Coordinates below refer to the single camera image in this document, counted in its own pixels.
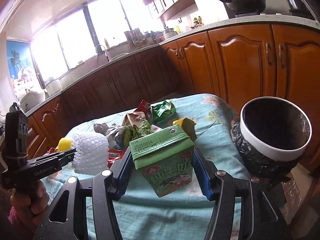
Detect small white lidded pot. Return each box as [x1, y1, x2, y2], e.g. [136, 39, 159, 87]
[163, 27, 177, 40]

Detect red crumpled snack bag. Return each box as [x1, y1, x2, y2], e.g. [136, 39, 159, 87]
[135, 100, 151, 117]

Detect orange red snack packet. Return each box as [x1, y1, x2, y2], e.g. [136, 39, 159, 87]
[107, 149, 126, 168]

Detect white rice cooker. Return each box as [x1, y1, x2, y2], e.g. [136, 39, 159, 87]
[20, 90, 46, 113]

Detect green spouted drink pouch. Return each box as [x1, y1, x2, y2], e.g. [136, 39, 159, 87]
[115, 112, 153, 149]

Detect brown wooden base cabinets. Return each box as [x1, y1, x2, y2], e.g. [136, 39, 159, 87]
[27, 23, 319, 171]

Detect white bin with black bag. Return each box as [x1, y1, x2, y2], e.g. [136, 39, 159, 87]
[231, 96, 312, 178]

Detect chrome sink faucet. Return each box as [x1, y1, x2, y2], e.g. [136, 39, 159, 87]
[95, 44, 111, 62]

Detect black wok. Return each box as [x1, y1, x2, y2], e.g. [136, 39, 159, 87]
[218, 0, 266, 15]

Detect light blue floral tablecloth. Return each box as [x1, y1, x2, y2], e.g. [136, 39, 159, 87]
[39, 93, 253, 240]

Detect yellow foam fruit net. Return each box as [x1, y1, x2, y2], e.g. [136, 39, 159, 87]
[55, 138, 73, 152]

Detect small red white box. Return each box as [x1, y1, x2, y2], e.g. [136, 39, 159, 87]
[150, 125, 162, 132]

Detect green milk carton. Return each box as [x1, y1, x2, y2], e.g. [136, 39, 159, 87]
[129, 125, 195, 198]

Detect green crumpled snack bag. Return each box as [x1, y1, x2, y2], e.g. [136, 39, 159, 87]
[150, 100, 176, 124]

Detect person's left hand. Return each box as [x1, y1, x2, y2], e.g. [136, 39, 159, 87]
[10, 180, 49, 231]

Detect large white foam fruit net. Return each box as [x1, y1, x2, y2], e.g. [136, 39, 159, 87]
[72, 132, 109, 176]

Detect yellow crumpled wrapper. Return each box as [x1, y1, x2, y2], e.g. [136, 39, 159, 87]
[172, 118, 197, 141]

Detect crumpled purple white paper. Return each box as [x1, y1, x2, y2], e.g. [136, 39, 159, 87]
[93, 123, 111, 136]

